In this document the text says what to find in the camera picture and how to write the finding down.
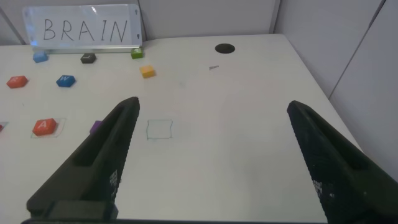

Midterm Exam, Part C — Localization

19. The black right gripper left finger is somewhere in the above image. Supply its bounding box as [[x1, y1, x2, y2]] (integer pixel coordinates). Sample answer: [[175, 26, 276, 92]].
[[26, 96, 141, 220]]

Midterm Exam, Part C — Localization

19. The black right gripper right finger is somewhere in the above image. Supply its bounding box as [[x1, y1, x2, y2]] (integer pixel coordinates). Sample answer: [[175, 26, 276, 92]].
[[286, 100, 398, 224]]

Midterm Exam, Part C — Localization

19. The yellow N letter block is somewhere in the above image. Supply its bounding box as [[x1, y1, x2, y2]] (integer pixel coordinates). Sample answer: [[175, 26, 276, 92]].
[[139, 64, 156, 79]]

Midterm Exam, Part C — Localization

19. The orange R letter block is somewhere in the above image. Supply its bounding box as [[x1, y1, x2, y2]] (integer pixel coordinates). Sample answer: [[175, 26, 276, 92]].
[[6, 75, 29, 90]]

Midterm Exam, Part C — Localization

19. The purple I letter block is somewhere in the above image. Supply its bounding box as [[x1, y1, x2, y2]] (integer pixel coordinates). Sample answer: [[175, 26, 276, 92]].
[[89, 120, 103, 134]]

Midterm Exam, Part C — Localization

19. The orange A letter block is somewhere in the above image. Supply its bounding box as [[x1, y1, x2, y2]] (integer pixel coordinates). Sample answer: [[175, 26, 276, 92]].
[[32, 118, 58, 137]]

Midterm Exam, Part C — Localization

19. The blue W letter block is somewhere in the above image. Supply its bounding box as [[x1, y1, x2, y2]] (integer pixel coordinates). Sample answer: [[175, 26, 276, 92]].
[[55, 74, 76, 88]]

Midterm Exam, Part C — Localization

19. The black L letter block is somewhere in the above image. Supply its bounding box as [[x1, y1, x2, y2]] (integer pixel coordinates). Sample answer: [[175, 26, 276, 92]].
[[80, 52, 97, 65]]

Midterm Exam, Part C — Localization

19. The green S letter block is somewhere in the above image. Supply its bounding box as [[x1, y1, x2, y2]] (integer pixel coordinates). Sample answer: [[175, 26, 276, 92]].
[[130, 47, 144, 60]]

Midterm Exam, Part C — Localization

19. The light blue letter block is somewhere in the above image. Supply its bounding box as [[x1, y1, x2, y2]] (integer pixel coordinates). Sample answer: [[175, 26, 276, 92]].
[[32, 51, 49, 64]]

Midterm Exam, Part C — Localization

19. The white BRAIN sign board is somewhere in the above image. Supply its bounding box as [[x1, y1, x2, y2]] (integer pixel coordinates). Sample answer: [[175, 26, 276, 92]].
[[22, 3, 143, 51]]

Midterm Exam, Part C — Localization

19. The black table grommet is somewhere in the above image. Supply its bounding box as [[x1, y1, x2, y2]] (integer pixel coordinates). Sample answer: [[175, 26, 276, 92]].
[[214, 43, 236, 55]]

